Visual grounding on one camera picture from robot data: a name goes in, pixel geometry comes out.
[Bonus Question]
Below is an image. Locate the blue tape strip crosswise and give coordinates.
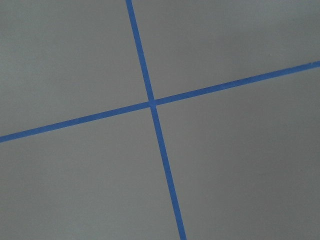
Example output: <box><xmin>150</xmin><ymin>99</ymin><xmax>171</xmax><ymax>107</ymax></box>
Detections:
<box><xmin>0</xmin><ymin>61</ymin><xmax>320</xmax><ymax>143</ymax></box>

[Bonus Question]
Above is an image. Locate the blue tape strip lengthwise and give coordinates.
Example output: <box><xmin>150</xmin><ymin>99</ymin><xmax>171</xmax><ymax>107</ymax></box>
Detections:
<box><xmin>126</xmin><ymin>0</ymin><xmax>187</xmax><ymax>240</ymax></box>

